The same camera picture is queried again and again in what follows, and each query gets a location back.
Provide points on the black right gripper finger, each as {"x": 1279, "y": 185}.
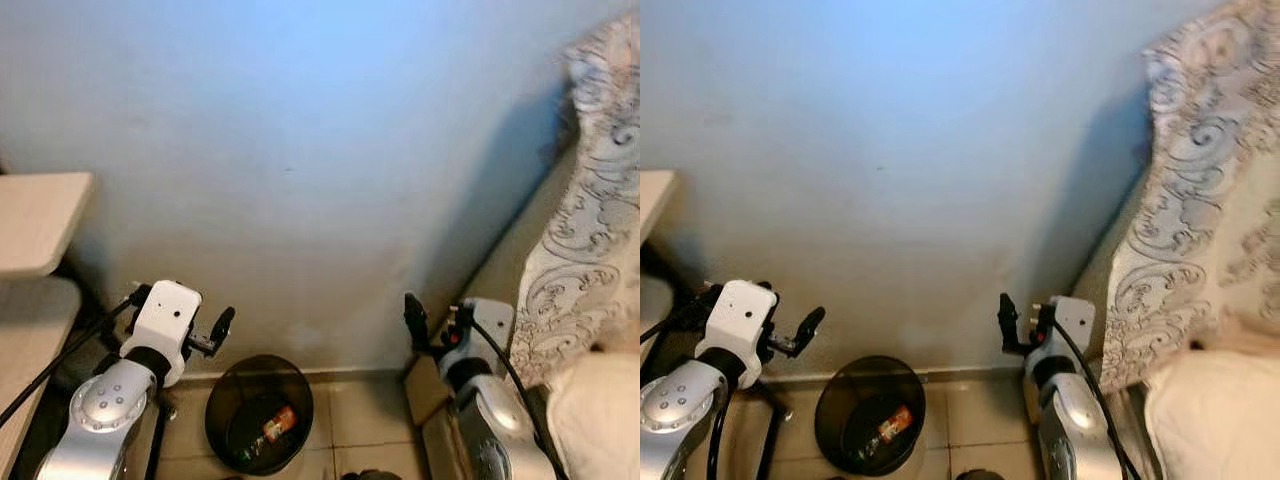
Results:
{"x": 416, "y": 320}
{"x": 1010, "y": 320}

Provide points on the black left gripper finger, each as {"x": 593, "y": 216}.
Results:
{"x": 222, "y": 328}
{"x": 812, "y": 328}

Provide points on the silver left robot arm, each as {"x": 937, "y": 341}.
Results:
{"x": 100, "y": 400}
{"x": 670, "y": 400}

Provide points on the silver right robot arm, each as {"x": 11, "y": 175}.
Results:
{"x": 495, "y": 420}
{"x": 1070, "y": 420}

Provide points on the dark translucent waste bin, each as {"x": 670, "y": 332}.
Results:
{"x": 850, "y": 400}
{"x": 240, "y": 400}

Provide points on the red packet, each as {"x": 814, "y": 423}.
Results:
{"x": 280, "y": 423}
{"x": 895, "y": 423}

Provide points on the beige wooden desk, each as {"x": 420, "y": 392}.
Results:
{"x": 35, "y": 220}
{"x": 655, "y": 200}

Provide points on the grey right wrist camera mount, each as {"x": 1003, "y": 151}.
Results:
{"x": 1072, "y": 325}
{"x": 490, "y": 325}

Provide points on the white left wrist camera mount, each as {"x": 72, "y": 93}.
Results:
{"x": 740, "y": 320}
{"x": 163, "y": 320}

